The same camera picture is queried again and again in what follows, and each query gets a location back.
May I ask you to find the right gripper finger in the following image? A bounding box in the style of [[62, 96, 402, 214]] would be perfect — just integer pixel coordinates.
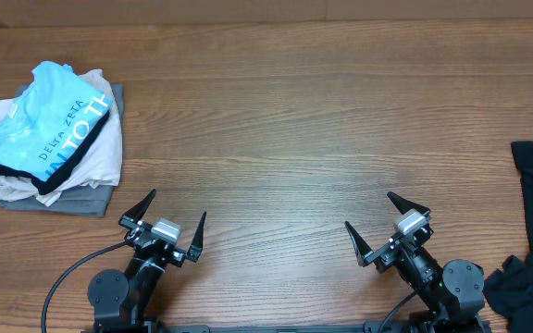
[[387, 191, 429, 215], [344, 221, 374, 267]]

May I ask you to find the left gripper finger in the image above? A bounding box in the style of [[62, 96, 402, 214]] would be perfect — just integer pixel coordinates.
[[187, 212, 206, 263], [122, 189, 156, 222]]

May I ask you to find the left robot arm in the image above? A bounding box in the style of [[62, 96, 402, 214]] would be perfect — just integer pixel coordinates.
[[87, 190, 206, 332]]

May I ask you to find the beige folded shirt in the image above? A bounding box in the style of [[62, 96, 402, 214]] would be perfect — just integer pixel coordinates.
[[0, 69, 124, 208]]

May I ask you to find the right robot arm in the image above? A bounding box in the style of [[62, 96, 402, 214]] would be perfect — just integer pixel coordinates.
[[345, 191, 490, 332]]

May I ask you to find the grey folded shirt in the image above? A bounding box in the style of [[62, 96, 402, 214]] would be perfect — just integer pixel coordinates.
[[0, 82, 125, 218]]

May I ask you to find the light blue folded shirt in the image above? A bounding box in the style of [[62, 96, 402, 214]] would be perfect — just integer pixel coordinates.
[[0, 61, 113, 181]]

